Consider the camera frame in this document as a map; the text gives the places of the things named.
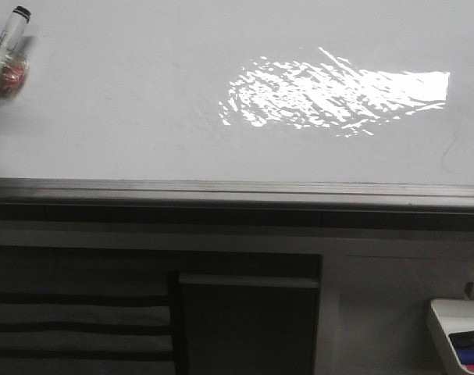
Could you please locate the dark cabinet panel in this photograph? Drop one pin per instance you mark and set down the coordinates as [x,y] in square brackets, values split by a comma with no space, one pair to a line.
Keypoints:
[249,324]

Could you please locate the striped drawer unit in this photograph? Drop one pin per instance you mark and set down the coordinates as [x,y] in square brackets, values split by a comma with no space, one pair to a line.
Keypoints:
[90,332]

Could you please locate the black marker in tray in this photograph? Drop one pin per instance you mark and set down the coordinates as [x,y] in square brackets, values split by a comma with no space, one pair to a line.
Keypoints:
[463,339]

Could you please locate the white marker tray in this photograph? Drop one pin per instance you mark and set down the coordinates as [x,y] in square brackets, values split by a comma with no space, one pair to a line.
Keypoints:
[448,316]

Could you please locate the white whiteboard with frame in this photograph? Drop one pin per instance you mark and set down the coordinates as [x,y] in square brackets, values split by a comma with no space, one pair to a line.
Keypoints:
[285,104]

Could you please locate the white whiteboard marker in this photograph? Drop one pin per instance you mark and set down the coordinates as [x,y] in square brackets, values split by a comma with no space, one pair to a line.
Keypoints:
[13,64]

